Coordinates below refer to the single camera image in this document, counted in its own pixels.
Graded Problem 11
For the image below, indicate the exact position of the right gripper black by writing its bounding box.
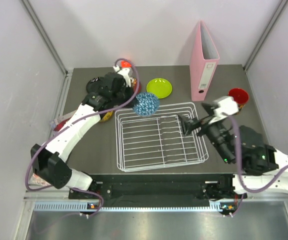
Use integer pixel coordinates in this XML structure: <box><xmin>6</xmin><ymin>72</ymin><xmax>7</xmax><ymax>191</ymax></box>
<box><xmin>176</xmin><ymin>102</ymin><xmax>233</xmax><ymax>165</ymax></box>

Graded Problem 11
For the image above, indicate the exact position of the red floral plate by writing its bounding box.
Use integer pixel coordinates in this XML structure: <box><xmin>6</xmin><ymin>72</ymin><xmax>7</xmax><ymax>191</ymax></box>
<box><xmin>130</xmin><ymin>77</ymin><xmax>142</xmax><ymax>94</ymax></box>

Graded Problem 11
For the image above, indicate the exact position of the yellow plate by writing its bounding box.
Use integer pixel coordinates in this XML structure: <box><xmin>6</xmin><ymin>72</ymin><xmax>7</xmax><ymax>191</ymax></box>
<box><xmin>100</xmin><ymin>111</ymin><xmax>114</xmax><ymax>123</ymax></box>

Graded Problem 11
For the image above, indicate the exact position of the red blue patterned bowl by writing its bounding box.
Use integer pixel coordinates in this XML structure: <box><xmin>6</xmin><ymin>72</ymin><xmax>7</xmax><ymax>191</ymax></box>
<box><xmin>133</xmin><ymin>92</ymin><xmax>160</xmax><ymax>117</ymax></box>

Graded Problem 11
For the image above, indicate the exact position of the black glossy plate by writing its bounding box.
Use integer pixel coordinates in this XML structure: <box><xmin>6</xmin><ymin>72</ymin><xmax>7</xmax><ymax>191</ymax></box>
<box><xmin>86</xmin><ymin>77</ymin><xmax>106</xmax><ymax>94</ymax></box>

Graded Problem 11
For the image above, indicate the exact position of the green plate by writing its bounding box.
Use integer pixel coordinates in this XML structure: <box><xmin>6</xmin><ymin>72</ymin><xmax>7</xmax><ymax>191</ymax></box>
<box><xmin>146</xmin><ymin>78</ymin><xmax>172</xmax><ymax>99</ymax></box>

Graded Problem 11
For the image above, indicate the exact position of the white wire dish rack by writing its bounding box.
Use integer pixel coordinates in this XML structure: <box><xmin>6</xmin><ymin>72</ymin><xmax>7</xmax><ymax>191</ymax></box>
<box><xmin>115</xmin><ymin>102</ymin><xmax>209</xmax><ymax>173</ymax></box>

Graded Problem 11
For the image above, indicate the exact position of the red cup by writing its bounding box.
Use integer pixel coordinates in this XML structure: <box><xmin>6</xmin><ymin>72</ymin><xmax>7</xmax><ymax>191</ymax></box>
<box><xmin>228</xmin><ymin>88</ymin><xmax>249</xmax><ymax>110</ymax></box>

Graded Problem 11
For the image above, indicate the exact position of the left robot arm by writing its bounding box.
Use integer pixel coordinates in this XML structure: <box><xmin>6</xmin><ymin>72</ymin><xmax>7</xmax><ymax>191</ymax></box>
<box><xmin>31</xmin><ymin>67</ymin><xmax>137</xmax><ymax>198</ymax></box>

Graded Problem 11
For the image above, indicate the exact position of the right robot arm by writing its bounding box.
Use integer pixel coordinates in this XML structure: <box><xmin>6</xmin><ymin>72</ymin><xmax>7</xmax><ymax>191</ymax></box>
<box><xmin>178</xmin><ymin>115</ymin><xmax>288</xmax><ymax>200</ymax></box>

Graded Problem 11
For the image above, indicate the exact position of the orange cube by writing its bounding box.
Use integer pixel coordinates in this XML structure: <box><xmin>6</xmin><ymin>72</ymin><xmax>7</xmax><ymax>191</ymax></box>
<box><xmin>120</xmin><ymin>60</ymin><xmax>132</xmax><ymax>69</ymax></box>

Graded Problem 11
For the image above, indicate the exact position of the red illustrated card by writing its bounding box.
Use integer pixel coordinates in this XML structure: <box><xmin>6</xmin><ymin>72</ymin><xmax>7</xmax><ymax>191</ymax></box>
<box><xmin>50</xmin><ymin>111</ymin><xmax>76</xmax><ymax>132</ymax></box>

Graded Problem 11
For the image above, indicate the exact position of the floral patterned cloth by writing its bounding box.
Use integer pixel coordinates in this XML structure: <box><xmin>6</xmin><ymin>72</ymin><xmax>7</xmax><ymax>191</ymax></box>
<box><xmin>29</xmin><ymin>174</ymin><xmax>50</xmax><ymax>187</ymax></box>

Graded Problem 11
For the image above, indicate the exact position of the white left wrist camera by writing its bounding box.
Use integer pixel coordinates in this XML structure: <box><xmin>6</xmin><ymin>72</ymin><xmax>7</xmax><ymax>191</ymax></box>
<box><xmin>113</xmin><ymin>65</ymin><xmax>132</xmax><ymax>87</ymax></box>

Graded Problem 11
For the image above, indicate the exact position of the pink ring binder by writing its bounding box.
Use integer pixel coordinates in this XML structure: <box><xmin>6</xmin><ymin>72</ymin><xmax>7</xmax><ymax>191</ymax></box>
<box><xmin>189</xmin><ymin>21</ymin><xmax>220</xmax><ymax>102</ymax></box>

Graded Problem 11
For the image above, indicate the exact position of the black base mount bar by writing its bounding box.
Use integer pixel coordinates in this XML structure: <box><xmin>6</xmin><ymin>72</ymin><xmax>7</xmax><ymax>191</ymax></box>
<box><xmin>68</xmin><ymin>174</ymin><xmax>247</xmax><ymax>202</ymax></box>

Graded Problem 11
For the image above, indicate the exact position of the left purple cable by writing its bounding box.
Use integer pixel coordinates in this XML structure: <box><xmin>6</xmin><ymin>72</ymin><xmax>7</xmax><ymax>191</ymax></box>
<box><xmin>25</xmin><ymin>58</ymin><xmax>141</xmax><ymax>192</ymax></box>

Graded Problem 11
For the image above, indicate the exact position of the grey slotted cable duct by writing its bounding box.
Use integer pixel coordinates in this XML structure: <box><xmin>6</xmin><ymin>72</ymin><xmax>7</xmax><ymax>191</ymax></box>
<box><xmin>33</xmin><ymin>198</ymin><xmax>239</xmax><ymax>213</ymax></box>

